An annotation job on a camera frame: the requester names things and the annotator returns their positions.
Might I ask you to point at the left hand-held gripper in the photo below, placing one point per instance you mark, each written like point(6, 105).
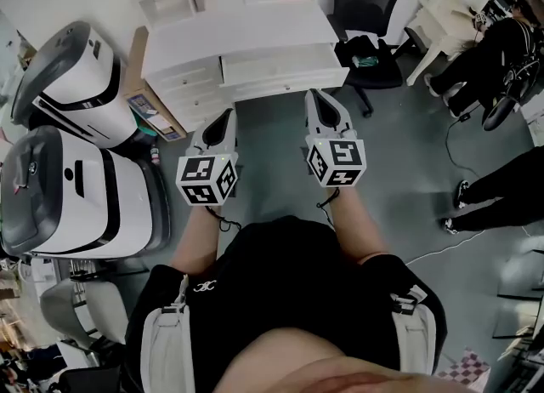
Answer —
point(206, 178)

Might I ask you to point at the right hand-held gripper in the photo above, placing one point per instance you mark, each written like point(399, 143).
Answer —
point(338, 159)

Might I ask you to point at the white desk drawer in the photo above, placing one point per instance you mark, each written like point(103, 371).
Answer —
point(280, 66)

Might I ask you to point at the person's right forearm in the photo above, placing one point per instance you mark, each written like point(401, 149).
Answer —
point(359, 225)

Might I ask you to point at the person's left forearm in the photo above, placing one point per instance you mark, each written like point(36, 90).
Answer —
point(195, 242)

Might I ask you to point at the white desk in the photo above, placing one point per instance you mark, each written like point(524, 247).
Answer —
point(238, 30)

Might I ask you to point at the green packet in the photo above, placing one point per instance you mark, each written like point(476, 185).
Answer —
point(365, 61)

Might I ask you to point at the small bottle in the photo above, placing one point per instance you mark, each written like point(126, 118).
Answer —
point(155, 155)

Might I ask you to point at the cardboard box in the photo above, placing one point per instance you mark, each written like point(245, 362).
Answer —
point(142, 102)

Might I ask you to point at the black office chair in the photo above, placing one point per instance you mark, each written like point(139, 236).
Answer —
point(365, 4)

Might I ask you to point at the white and black machine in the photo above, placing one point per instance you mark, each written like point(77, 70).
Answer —
point(85, 195)
point(81, 76)

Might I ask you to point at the person's black shirt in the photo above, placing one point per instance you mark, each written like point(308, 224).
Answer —
point(289, 280)

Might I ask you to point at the white dressing table with mirror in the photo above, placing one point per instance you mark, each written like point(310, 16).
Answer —
point(450, 4)

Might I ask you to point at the grey chair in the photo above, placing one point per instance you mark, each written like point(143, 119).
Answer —
point(85, 310)

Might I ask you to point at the checkered mat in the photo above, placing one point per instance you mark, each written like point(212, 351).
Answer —
point(465, 372)

